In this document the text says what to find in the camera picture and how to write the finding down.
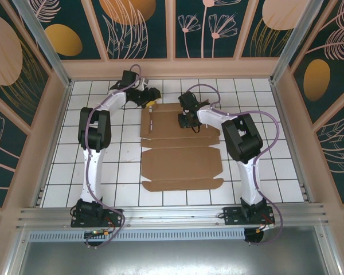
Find brown cardboard paper box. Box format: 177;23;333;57
139;103;225;193

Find dark panel orange circle leaves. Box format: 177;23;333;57
91;0;170;61

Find dark panel with orange oval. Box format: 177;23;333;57
34;0;104;61

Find dark panel pale circle leaves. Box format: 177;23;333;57
240;0;305;60

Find dark panel large pale circle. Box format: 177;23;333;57
0;0;53;130

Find grey metal sheet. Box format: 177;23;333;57
5;226;341;275

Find dark panel pink flower outline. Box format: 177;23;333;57
0;88;29;210

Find dark panel orange oval fern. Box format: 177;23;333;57
288;0;344;124

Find dark panel pink leaf outlines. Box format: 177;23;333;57
313;105;344;206

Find purple cable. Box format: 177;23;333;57
81;63;146;250
187;83;284;246

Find aluminium side rail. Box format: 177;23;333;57
269;80;316;205
31;80;73;207

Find aluminium front rail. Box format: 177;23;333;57
15;202;330;230

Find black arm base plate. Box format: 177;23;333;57
222;206;276;227
71;208;124;229

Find aluminium corner post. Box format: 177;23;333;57
270;0;316;85
11;0;73;88

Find grey slotted cable duct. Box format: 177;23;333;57
25;228;247;242

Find power wires with yellow connector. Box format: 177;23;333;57
245;213;276;237
83;219;118;239

